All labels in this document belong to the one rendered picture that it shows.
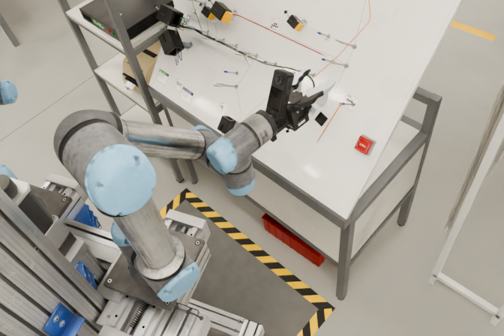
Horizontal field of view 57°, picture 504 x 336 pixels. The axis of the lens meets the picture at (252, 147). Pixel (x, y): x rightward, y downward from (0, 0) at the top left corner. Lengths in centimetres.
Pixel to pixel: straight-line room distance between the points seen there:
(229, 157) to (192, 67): 117
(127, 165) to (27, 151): 287
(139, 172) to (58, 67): 344
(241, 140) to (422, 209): 194
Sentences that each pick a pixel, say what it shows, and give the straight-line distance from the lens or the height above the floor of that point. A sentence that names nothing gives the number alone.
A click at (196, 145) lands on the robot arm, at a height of 153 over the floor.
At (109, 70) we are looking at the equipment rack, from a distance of 288.
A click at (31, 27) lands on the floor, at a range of 485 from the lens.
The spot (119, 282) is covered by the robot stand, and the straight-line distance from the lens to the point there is 144.
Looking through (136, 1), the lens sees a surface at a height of 112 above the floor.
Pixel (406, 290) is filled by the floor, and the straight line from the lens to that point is 263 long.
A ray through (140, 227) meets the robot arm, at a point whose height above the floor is 160.
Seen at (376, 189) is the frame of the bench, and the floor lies 80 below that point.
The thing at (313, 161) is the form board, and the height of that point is 96.
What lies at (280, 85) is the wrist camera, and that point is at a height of 164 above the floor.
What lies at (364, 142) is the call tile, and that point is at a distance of 167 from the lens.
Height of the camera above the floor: 240
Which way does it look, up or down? 50 degrees down
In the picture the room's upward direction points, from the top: 10 degrees counter-clockwise
